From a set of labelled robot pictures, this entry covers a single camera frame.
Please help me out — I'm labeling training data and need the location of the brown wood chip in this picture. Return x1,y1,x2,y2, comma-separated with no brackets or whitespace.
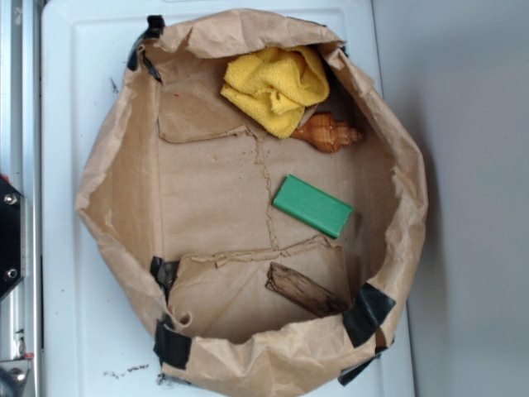
265,262,349,318

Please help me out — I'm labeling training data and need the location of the brown paper bag bin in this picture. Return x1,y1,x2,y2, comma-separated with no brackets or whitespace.
76,9,428,396

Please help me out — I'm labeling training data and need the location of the green rectangular block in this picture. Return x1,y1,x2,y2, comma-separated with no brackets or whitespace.
272,175,354,238

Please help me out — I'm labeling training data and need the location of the orange conch seashell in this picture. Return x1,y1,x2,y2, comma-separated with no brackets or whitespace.
291,112,364,153

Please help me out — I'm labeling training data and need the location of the yellow microfiber cloth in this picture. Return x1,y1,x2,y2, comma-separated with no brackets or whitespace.
221,46,330,139

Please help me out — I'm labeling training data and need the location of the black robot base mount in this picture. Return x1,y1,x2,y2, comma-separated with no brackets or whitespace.
0,175,24,300

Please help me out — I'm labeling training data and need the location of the aluminium frame rail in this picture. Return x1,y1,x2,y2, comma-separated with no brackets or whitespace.
1,1,44,396

